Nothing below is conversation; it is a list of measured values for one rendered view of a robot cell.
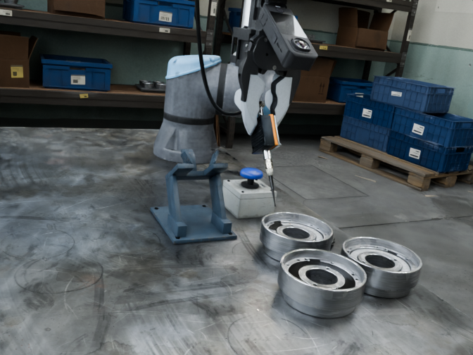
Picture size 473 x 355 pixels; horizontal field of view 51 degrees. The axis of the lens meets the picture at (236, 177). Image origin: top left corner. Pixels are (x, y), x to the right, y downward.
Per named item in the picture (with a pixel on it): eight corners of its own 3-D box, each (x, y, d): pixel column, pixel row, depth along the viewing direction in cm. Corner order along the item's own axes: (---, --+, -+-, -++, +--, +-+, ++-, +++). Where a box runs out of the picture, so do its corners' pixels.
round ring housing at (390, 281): (357, 255, 74) (363, 230, 73) (426, 283, 68) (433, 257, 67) (322, 276, 67) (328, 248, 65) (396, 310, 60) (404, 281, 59)
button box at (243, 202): (274, 216, 85) (278, 189, 84) (237, 218, 82) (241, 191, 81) (252, 199, 92) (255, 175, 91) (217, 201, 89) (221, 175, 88)
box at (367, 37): (389, 52, 497) (397, 13, 485) (351, 47, 480) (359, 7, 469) (366, 48, 532) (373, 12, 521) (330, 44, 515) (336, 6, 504)
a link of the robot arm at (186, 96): (167, 106, 119) (171, 48, 115) (222, 112, 119) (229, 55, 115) (159, 115, 107) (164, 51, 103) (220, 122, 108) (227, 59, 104)
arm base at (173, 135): (145, 146, 119) (148, 105, 116) (203, 146, 126) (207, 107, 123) (164, 164, 106) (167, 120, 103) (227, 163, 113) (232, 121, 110)
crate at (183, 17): (179, 27, 439) (181, 1, 433) (194, 29, 407) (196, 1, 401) (120, 20, 416) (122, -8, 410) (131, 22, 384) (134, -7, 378)
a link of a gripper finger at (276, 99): (271, 126, 81) (273, 69, 78) (289, 135, 76) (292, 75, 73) (254, 127, 80) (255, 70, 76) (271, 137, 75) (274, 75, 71)
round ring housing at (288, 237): (343, 259, 72) (348, 234, 71) (291, 274, 66) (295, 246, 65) (294, 231, 80) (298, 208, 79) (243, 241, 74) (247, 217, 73)
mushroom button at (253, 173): (263, 200, 85) (267, 172, 84) (243, 201, 83) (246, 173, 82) (253, 191, 89) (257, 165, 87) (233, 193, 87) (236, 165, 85)
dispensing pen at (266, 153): (273, 202, 69) (255, 91, 73) (260, 209, 73) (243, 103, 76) (286, 201, 70) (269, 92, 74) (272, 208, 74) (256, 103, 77)
